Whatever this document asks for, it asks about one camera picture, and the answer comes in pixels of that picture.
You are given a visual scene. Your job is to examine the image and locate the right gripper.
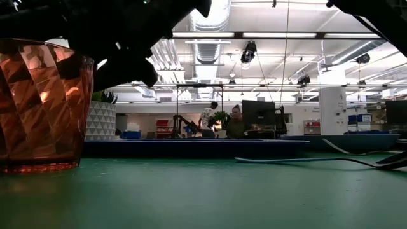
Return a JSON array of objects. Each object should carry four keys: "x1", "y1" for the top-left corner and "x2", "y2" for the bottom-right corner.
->
[{"x1": 326, "y1": 0, "x2": 407, "y2": 58}]

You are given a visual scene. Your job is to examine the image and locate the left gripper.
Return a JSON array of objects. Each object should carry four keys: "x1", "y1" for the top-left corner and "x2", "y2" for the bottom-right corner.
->
[{"x1": 55, "y1": 0, "x2": 212, "y2": 94}]

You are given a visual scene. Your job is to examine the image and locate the red faceted plastic cup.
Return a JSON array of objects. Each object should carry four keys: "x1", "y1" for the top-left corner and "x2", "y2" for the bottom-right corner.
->
[{"x1": 0, "y1": 38, "x2": 95, "y2": 174}]

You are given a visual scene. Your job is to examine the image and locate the spoon with blue handle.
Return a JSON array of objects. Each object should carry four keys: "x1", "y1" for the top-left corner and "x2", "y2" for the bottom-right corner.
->
[{"x1": 234, "y1": 151, "x2": 407, "y2": 172}]

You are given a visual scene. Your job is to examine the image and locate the dark blue plastic tray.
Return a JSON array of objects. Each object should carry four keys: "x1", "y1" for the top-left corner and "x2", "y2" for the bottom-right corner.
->
[{"x1": 81, "y1": 138, "x2": 311, "y2": 159}]

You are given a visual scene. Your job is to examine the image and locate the succulent in white patterned pot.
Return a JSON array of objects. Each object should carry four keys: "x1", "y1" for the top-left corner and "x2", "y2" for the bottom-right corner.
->
[{"x1": 84, "y1": 90, "x2": 118, "y2": 141}]

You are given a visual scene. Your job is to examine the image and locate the black ceiling spotlight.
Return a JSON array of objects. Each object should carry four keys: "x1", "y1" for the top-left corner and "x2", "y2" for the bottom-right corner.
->
[
  {"x1": 296, "y1": 75, "x2": 312, "y2": 87},
  {"x1": 355, "y1": 53, "x2": 371, "y2": 65},
  {"x1": 240, "y1": 40, "x2": 258, "y2": 64}
]

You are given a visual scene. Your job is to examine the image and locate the blue storage bin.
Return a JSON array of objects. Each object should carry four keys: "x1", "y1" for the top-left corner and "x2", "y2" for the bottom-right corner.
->
[{"x1": 121, "y1": 130, "x2": 142, "y2": 140}]

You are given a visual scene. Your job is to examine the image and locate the red storage bins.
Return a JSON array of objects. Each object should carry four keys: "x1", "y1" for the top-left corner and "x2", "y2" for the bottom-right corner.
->
[{"x1": 155, "y1": 119, "x2": 170, "y2": 139}]

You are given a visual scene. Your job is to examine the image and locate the blue storage boxes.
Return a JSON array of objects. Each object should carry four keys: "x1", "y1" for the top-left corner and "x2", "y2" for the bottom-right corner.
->
[{"x1": 347, "y1": 113, "x2": 373, "y2": 125}]

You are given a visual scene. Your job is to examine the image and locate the black computer monitor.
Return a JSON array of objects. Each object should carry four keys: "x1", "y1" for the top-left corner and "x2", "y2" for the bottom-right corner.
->
[
  {"x1": 241, "y1": 99, "x2": 277, "y2": 127},
  {"x1": 385, "y1": 99, "x2": 407, "y2": 126}
]

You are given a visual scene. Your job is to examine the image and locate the person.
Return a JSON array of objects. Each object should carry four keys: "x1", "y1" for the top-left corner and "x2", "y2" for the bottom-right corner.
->
[
  {"x1": 226, "y1": 104, "x2": 246, "y2": 139},
  {"x1": 198, "y1": 101, "x2": 221, "y2": 139}
]

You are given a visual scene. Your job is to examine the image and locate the shelf with red bins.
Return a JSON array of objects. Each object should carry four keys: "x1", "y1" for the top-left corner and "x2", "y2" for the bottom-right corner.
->
[{"x1": 303, "y1": 119, "x2": 321, "y2": 136}]

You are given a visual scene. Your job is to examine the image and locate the green leafy plant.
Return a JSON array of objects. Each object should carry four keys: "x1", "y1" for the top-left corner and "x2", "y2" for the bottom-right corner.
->
[{"x1": 212, "y1": 110, "x2": 231, "y2": 128}]

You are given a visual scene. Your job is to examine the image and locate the black metal rig frame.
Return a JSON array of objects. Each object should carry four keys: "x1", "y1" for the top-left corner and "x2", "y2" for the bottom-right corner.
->
[{"x1": 175, "y1": 83, "x2": 224, "y2": 138}]

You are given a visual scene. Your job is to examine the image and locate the silver ventilation duct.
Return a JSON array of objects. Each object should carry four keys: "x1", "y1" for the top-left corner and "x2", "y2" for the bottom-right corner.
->
[{"x1": 186, "y1": 0, "x2": 232, "y2": 66}]

